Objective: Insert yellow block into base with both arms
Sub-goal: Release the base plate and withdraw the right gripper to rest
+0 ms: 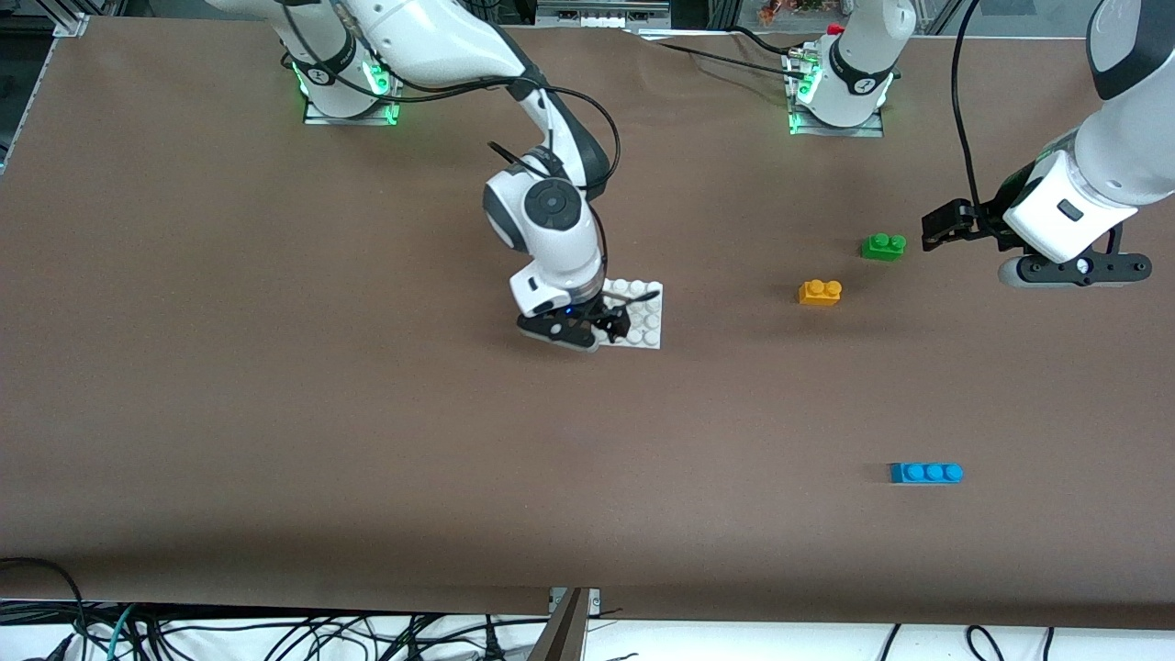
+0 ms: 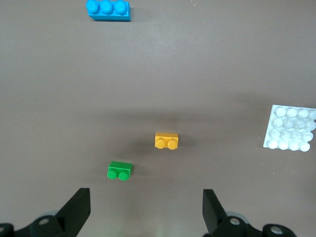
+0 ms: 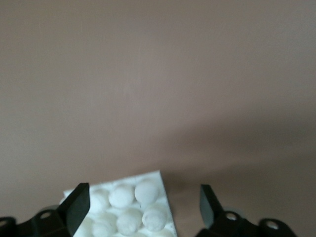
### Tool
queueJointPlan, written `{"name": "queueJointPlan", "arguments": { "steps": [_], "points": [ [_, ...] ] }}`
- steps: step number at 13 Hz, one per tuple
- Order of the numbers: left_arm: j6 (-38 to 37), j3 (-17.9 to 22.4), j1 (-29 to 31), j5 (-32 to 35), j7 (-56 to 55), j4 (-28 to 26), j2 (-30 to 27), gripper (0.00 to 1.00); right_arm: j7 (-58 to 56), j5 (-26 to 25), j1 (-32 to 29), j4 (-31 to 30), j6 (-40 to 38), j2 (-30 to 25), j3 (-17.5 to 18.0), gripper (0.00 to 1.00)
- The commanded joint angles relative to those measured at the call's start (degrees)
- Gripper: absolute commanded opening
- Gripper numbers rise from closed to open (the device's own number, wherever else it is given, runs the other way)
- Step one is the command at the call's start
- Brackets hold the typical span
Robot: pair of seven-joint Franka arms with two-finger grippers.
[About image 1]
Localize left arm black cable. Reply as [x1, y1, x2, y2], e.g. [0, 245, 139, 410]
[951, 0, 985, 207]

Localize colourful small objects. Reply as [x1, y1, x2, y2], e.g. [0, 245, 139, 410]
[757, 0, 827, 24]

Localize long black table cable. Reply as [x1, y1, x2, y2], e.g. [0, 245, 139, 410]
[654, 40, 809, 76]

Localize short black table cable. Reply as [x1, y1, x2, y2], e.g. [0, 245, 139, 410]
[728, 26, 811, 60]

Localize black looped floor cable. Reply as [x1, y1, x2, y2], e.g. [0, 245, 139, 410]
[0, 557, 88, 661]

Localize white studded base plate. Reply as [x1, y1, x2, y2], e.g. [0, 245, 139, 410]
[592, 278, 664, 352]

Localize teal floor cable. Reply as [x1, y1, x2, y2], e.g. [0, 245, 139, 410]
[106, 603, 139, 661]

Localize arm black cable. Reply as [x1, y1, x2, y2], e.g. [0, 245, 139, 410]
[395, 78, 622, 198]
[951, 0, 985, 207]

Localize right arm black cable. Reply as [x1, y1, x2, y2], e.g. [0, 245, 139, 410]
[395, 78, 622, 198]

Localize grey metal table leg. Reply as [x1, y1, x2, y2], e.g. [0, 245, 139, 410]
[525, 588, 590, 661]

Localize blue three-stud block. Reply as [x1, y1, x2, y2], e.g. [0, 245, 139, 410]
[889, 462, 965, 485]

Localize brown table cover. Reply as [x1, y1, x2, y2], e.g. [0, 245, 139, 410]
[0, 17, 1175, 632]

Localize grey metal device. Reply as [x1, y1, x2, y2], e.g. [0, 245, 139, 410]
[535, 0, 673, 31]

